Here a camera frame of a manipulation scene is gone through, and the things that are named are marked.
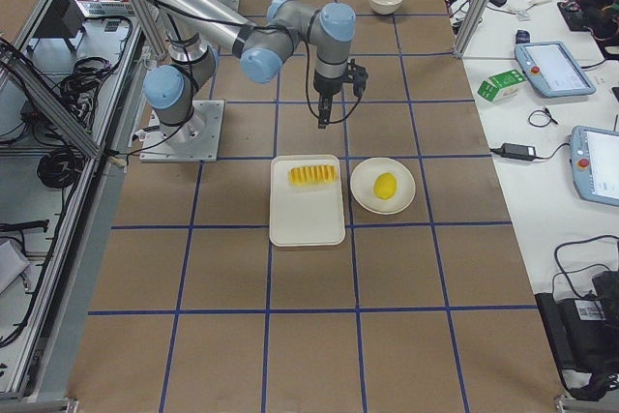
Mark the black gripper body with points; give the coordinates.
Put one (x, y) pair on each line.
(326, 87)

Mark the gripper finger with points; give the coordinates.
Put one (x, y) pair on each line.
(321, 114)
(327, 109)

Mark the sliced yellow bread loaf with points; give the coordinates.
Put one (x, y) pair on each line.
(312, 175)

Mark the cream plate with lemon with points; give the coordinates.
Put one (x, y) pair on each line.
(362, 180)

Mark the yellow lemon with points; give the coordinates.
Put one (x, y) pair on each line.
(385, 186)

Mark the white rectangular tray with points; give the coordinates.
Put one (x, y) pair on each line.
(310, 215)

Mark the green white carton box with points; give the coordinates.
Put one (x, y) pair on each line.
(501, 86)

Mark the black power adapter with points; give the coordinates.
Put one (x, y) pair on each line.
(518, 152)

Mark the upper teach pendant tablet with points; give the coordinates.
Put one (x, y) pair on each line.
(552, 70)

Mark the teach pendant tablet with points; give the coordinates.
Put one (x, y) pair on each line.
(552, 70)
(594, 164)

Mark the lower teach pendant tablet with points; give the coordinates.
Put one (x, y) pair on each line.
(594, 164)

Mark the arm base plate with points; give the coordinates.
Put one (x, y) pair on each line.
(197, 141)

